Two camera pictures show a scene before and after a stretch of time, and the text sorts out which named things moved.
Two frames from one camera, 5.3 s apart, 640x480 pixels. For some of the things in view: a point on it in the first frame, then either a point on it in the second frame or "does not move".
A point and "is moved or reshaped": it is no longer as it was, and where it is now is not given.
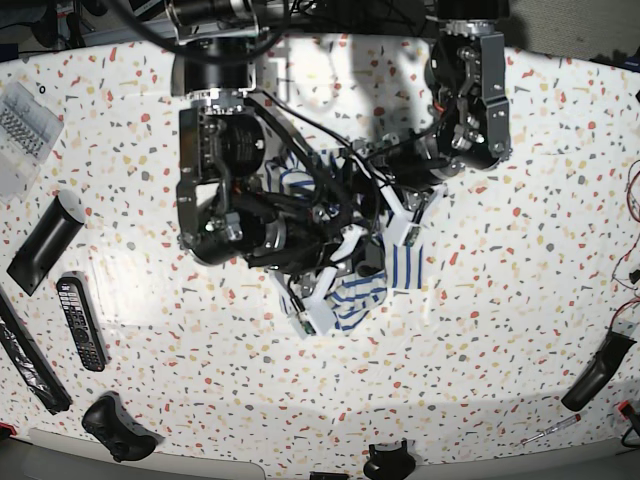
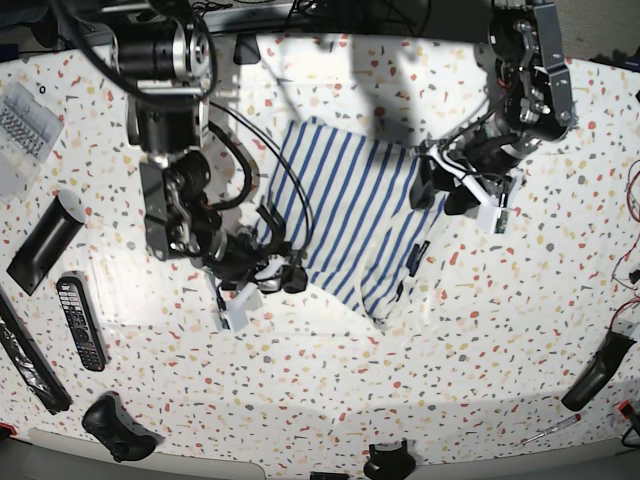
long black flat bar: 32,359 does not move
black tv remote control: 80,322 does not move
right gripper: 302,272 -> 238,274
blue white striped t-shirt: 350,297 is moved or reshaped
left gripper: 411,207 -> 489,175
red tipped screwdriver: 555,428 does not move
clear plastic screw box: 30,127 does not move
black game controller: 106,418 does not move
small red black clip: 626,408 does not move
